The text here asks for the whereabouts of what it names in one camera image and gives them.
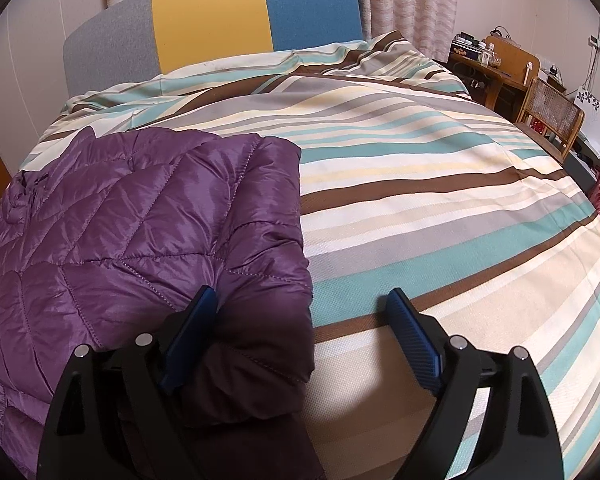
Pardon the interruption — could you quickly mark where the purple quilted down jacket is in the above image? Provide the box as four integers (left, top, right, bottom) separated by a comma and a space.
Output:
0, 127, 324, 479

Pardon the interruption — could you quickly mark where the striped bed duvet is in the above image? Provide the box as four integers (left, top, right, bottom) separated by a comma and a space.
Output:
23, 32, 600, 479

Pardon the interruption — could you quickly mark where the wooden rattan chair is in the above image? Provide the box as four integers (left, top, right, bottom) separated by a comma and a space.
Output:
515, 78, 585, 165

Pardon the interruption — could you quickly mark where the wooden desk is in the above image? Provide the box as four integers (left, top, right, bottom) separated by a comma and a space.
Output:
448, 35, 541, 122

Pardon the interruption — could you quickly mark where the grey yellow blue headboard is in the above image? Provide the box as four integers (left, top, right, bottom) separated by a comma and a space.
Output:
64, 0, 363, 96

